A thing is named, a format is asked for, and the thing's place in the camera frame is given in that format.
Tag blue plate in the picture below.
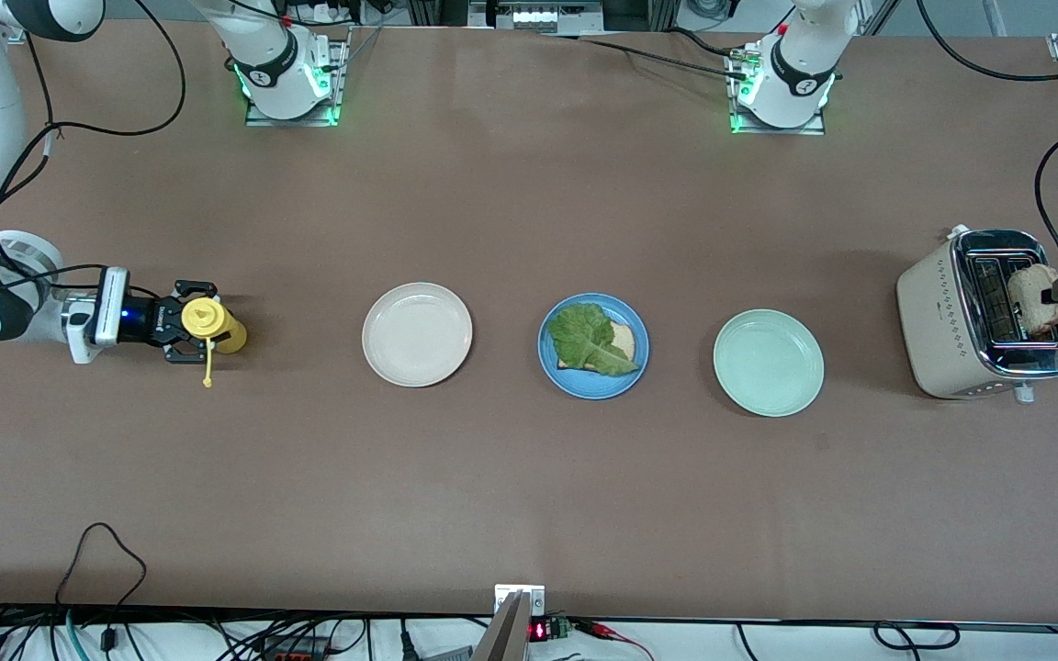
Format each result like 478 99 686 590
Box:
539 294 652 403

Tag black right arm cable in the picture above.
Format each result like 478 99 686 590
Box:
0 0 188 304

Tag black coiled cable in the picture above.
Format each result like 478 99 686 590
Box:
872 621 963 653

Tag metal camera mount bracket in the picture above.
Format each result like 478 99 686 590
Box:
493 584 547 618

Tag teal cable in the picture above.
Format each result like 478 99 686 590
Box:
63 609 91 661

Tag toasted bread slice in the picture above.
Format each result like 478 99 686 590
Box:
1006 263 1058 337
557 321 637 370

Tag yellow squeeze bottle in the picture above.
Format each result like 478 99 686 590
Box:
181 296 250 389

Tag red clip leads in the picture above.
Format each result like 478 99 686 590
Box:
575 619 657 661

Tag green lettuce leaf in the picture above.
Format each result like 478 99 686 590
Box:
547 303 642 378

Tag pale green plate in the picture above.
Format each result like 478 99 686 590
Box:
712 308 826 419

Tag beige plate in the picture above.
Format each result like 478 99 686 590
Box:
361 281 475 388

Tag beige chrome toaster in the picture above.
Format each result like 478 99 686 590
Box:
895 225 1058 405

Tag grey power strip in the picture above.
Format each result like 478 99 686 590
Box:
467 0 605 36

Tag thin black looped cable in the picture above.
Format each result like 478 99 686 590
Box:
53 521 148 609

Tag grey camera mount pole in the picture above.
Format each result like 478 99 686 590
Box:
468 590 532 661

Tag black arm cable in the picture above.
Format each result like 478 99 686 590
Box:
915 0 1058 315
0 0 188 304

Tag black cable on table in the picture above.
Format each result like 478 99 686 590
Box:
543 28 755 84

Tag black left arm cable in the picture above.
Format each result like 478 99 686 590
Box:
915 0 1058 315

